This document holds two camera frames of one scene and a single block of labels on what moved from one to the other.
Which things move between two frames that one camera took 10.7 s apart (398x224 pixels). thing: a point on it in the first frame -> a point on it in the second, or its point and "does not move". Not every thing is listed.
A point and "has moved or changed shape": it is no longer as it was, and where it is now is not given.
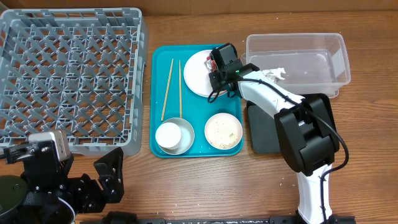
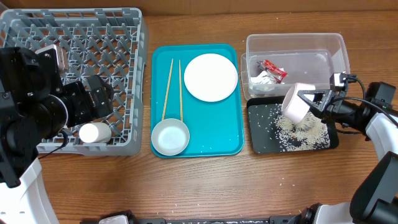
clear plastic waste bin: (313, 64) does not move
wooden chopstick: (168, 90) does not move
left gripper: (94, 198) -> (86, 113)
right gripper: (214, 79) -> (327, 104)
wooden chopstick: (180, 86) does not move
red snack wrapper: (211, 64) -> (277, 74)
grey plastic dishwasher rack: (79, 71) does not move
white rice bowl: (223, 130) has moved or changed shape
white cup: (168, 135) -> (95, 132)
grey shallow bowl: (187, 136) has moved or changed shape
